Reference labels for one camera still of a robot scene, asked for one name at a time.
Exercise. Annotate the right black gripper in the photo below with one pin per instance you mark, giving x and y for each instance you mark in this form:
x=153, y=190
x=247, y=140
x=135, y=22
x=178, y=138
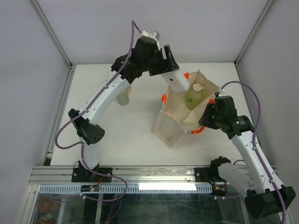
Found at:
x=204, y=120

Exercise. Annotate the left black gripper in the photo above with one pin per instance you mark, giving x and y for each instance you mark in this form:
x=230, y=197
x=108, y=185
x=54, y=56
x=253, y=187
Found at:
x=167, y=65

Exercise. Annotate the white bottle black cap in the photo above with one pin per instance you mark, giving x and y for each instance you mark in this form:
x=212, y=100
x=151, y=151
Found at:
x=176, y=81

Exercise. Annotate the beige canvas bag orange handles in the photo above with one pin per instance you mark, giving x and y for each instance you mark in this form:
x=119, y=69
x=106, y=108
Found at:
x=183, y=121

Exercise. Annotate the cream pump lotion bottle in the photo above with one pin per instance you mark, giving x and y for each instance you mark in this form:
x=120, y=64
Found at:
x=129, y=90

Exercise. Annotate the yellow bottle beige round cap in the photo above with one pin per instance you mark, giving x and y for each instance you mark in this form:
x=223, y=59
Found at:
x=123, y=98

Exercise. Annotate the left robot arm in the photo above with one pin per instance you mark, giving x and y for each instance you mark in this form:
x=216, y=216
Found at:
x=145, y=56

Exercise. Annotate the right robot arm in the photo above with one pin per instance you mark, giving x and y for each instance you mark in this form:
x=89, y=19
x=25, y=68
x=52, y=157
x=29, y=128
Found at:
x=263, y=191

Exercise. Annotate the green bottle beige cap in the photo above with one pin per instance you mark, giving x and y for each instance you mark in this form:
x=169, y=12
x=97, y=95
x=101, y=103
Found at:
x=194, y=96

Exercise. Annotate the black connector box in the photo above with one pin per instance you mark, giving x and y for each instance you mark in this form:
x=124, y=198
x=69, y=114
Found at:
x=219, y=190

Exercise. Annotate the small electronics board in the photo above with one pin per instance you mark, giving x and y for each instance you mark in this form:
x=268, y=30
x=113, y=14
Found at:
x=90, y=188

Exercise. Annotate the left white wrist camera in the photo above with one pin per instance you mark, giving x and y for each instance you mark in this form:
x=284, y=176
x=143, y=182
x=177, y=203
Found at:
x=154, y=35

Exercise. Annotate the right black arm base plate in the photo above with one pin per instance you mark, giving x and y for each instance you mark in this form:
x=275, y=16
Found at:
x=207, y=174

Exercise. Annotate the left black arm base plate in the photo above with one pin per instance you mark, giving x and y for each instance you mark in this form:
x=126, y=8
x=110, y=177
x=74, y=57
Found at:
x=81, y=174

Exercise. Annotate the aluminium mounting rail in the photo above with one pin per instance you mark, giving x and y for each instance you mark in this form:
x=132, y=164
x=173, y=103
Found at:
x=131, y=174

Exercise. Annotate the grey slotted cable duct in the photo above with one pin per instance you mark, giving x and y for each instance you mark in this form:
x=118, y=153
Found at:
x=143, y=188

